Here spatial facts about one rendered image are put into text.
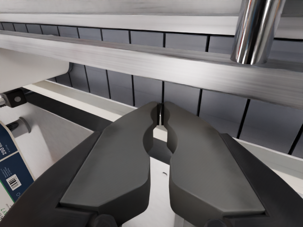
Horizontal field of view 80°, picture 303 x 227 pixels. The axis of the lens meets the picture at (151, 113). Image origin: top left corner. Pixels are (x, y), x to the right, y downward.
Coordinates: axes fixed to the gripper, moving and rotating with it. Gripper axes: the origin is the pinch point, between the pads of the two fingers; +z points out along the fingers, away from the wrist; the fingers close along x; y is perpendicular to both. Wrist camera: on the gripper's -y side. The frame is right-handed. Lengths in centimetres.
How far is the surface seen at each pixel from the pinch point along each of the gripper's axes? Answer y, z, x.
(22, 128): 18.8, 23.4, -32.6
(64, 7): -5.8, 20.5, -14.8
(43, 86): 3.5, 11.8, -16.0
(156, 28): -4.1, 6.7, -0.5
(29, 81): 1.5, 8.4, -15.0
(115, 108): 3.5, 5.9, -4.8
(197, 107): 2.4, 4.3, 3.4
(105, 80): 2.0, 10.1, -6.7
